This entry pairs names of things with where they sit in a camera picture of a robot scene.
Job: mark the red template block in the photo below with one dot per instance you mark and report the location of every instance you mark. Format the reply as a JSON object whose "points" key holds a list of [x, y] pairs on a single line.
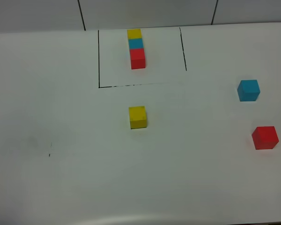
{"points": [[137, 58]]}

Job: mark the blue template block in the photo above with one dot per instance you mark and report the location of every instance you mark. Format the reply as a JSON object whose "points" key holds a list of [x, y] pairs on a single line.
{"points": [[136, 43]]}

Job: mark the yellow template block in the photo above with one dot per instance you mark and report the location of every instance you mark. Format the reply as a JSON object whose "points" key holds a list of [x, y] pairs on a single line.
{"points": [[134, 34]]}

